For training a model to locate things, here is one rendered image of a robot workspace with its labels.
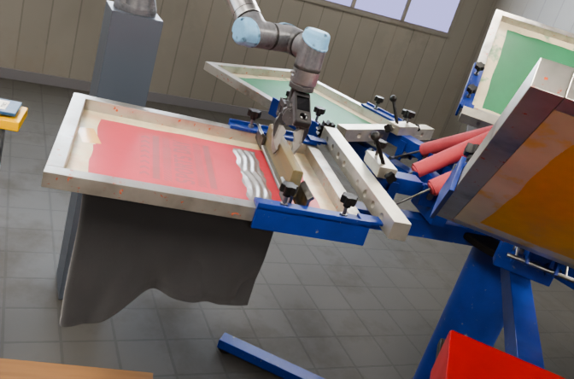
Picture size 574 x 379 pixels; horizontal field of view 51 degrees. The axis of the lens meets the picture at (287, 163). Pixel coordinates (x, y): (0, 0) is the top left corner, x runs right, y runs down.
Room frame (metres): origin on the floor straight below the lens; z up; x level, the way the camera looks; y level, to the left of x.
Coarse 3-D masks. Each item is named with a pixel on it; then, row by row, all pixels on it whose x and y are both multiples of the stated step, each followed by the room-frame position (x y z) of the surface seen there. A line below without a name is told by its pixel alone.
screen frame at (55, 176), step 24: (72, 120) 1.51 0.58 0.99; (144, 120) 1.77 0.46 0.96; (168, 120) 1.79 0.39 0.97; (192, 120) 1.81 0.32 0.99; (72, 144) 1.41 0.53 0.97; (48, 168) 1.20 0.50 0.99; (96, 192) 1.22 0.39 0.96; (120, 192) 1.23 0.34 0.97; (144, 192) 1.25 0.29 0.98; (168, 192) 1.27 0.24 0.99; (192, 192) 1.31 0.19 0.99; (336, 192) 1.59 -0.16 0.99; (240, 216) 1.32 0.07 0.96
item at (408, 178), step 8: (368, 168) 1.73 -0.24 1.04; (400, 176) 1.75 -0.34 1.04; (408, 176) 1.77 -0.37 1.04; (416, 176) 1.80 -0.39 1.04; (384, 184) 1.71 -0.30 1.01; (400, 184) 1.73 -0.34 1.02; (408, 184) 1.74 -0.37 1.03; (416, 184) 1.75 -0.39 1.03; (400, 192) 1.73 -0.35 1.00; (408, 192) 1.74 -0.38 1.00; (416, 192) 1.75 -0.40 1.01
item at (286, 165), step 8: (272, 128) 1.77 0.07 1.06; (264, 144) 1.79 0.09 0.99; (280, 144) 1.64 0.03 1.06; (288, 144) 1.66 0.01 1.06; (280, 152) 1.61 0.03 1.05; (288, 152) 1.59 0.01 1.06; (272, 160) 1.66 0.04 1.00; (280, 160) 1.59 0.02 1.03; (288, 160) 1.53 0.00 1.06; (296, 160) 1.55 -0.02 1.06; (280, 168) 1.57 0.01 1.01; (288, 168) 1.51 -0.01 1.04; (296, 168) 1.49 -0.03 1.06; (280, 176) 1.55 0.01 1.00; (288, 176) 1.49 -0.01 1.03; (296, 176) 1.47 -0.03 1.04; (296, 184) 1.48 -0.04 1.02; (296, 192) 1.48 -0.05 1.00
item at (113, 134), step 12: (108, 120) 1.68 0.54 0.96; (108, 132) 1.59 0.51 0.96; (120, 132) 1.62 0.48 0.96; (132, 132) 1.65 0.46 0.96; (144, 132) 1.68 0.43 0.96; (156, 132) 1.71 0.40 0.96; (168, 132) 1.74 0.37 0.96; (108, 144) 1.51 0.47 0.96; (120, 144) 1.54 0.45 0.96; (132, 144) 1.56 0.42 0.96; (204, 144) 1.73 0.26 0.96; (216, 144) 1.76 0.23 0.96; (228, 144) 1.80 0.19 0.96; (216, 156) 1.67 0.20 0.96; (228, 156) 1.70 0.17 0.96; (264, 156) 1.79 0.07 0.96; (228, 168) 1.61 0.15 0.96; (240, 168) 1.63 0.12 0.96; (264, 168) 1.69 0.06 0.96
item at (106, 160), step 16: (96, 144) 1.49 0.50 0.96; (96, 160) 1.39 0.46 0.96; (112, 160) 1.42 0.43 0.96; (128, 160) 1.45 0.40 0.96; (112, 176) 1.33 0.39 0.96; (128, 176) 1.36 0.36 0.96; (224, 176) 1.54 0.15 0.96; (240, 176) 1.58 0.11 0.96; (208, 192) 1.41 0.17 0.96; (224, 192) 1.44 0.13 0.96; (240, 192) 1.47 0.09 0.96; (272, 192) 1.54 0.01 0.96
